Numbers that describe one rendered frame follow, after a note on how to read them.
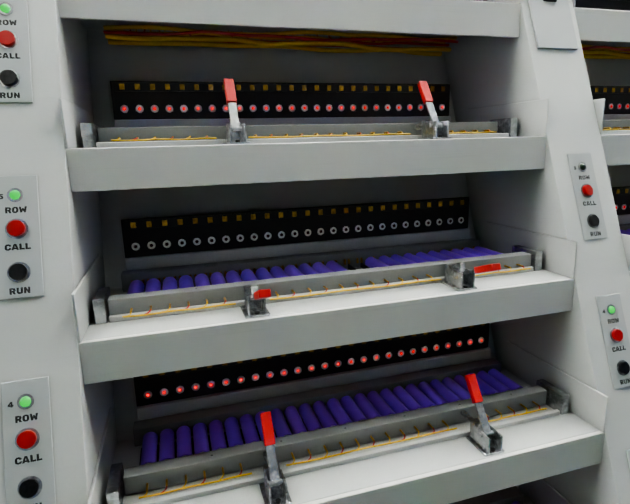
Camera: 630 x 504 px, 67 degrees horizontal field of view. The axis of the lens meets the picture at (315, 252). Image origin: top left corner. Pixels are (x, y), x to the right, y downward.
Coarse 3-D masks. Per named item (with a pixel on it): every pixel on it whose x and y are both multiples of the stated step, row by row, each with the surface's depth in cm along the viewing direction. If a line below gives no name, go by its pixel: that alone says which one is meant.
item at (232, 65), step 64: (128, 64) 72; (192, 64) 74; (256, 64) 77; (320, 64) 80; (384, 64) 84; (128, 192) 69; (192, 192) 71; (256, 192) 74; (320, 192) 77; (384, 192) 80; (448, 192) 83; (128, 384) 65
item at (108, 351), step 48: (336, 240) 73; (384, 240) 75; (432, 240) 77; (528, 240) 70; (96, 288) 57; (432, 288) 60; (480, 288) 60; (528, 288) 61; (96, 336) 48; (144, 336) 48; (192, 336) 49; (240, 336) 51; (288, 336) 53; (336, 336) 54; (384, 336) 56
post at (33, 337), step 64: (64, 64) 52; (0, 128) 47; (64, 192) 48; (64, 256) 47; (0, 320) 45; (64, 320) 46; (0, 384) 44; (64, 384) 45; (0, 448) 43; (64, 448) 45
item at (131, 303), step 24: (408, 264) 63; (432, 264) 63; (480, 264) 65; (504, 264) 66; (528, 264) 67; (192, 288) 55; (216, 288) 55; (240, 288) 56; (264, 288) 57; (288, 288) 57; (312, 288) 58; (336, 288) 59; (360, 288) 58; (120, 312) 52
